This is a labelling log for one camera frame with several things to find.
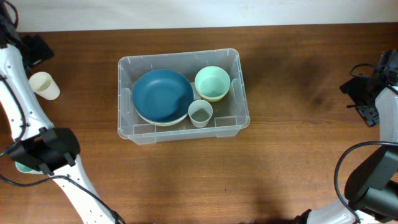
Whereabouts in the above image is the cream plastic cup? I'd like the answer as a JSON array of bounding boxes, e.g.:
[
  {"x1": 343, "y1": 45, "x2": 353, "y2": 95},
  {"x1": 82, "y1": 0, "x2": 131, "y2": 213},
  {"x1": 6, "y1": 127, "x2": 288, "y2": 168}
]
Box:
[{"x1": 29, "y1": 72, "x2": 60, "y2": 100}]

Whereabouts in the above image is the mint green plastic cup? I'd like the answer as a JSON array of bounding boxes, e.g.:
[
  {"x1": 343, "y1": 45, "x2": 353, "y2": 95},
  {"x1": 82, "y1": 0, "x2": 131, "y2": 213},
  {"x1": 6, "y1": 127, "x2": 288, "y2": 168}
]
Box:
[{"x1": 16, "y1": 162, "x2": 43, "y2": 174}]

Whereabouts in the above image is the dark blue plate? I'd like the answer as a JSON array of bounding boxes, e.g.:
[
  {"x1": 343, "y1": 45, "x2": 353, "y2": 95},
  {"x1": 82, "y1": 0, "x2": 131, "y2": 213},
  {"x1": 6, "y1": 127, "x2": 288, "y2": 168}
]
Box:
[{"x1": 132, "y1": 70, "x2": 194, "y2": 123}]

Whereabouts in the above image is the clear plastic storage container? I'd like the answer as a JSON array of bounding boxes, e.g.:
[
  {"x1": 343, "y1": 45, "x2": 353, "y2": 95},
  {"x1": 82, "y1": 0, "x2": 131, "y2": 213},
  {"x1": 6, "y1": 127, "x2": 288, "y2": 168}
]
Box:
[{"x1": 118, "y1": 49, "x2": 250, "y2": 145}]

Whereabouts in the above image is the yellow bowl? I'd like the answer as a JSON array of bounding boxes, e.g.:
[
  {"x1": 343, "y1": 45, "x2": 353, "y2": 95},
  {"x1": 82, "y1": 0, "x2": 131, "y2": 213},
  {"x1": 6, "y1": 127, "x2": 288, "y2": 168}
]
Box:
[{"x1": 199, "y1": 91, "x2": 226, "y2": 102}]

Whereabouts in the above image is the mint green bowl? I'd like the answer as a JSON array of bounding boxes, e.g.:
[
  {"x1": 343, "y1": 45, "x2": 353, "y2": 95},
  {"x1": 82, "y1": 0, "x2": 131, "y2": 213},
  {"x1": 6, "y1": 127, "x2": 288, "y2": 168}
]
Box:
[{"x1": 194, "y1": 66, "x2": 231, "y2": 95}]

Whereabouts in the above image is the cream plate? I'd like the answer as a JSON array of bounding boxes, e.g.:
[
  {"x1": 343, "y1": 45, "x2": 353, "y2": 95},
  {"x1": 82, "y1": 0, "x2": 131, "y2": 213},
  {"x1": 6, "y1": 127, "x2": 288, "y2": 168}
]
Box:
[{"x1": 134, "y1": 106, "x2": 188, "y2": 126}]

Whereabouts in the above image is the grey plastic cup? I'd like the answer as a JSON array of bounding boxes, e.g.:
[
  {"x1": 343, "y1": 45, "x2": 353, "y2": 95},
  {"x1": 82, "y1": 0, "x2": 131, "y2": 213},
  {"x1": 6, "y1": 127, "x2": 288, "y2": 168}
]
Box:
[{"x1": 188, "y1": 100, "x2": 213, "y2": 128}]

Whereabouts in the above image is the pale yellow-cream plate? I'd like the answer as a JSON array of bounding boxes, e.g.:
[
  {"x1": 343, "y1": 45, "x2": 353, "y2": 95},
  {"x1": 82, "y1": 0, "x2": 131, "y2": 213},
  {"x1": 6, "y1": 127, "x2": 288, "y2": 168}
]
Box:
[{"x1": 136, "y1": 110, "x2": 188, "y2": 126}]

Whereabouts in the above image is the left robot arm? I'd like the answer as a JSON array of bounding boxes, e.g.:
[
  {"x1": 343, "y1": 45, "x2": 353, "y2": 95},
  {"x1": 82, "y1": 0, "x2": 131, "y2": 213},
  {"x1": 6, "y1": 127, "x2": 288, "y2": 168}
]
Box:
[{"x1": 1, "y1": 1, "x2": 124, "y2": 223}]

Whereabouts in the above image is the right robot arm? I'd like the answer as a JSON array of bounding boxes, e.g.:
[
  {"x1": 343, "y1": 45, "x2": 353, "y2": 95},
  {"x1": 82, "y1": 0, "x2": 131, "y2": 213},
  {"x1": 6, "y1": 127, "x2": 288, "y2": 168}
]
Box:
[{"x1": 293, "y1": 50, "x2": 397, "y2": 224}]

